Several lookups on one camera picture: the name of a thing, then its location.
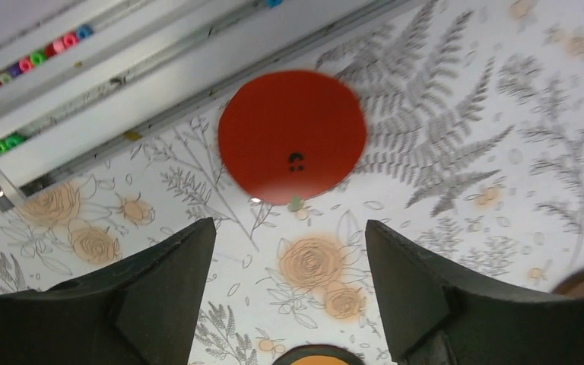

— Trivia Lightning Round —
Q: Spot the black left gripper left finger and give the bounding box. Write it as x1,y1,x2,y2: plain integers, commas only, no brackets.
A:
0,218,216,364

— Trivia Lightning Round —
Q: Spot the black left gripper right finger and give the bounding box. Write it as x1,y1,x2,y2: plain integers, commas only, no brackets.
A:
365,220,584,364

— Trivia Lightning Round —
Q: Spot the orange black smiley coaster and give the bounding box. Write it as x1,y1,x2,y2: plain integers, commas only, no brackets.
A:
272,344,365,365

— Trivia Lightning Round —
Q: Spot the red smiley coaster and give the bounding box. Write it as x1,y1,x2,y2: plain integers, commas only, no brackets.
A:
217,70,367,205

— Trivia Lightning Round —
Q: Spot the floral tablecloth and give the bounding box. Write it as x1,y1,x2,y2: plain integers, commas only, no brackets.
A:
0,1,584,364

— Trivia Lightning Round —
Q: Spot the colourful beads row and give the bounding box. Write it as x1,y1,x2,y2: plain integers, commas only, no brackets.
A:
0,24,95,156

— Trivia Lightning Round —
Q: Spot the aluminium frame rail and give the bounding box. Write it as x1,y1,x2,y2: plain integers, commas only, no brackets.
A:
0,1,407,215

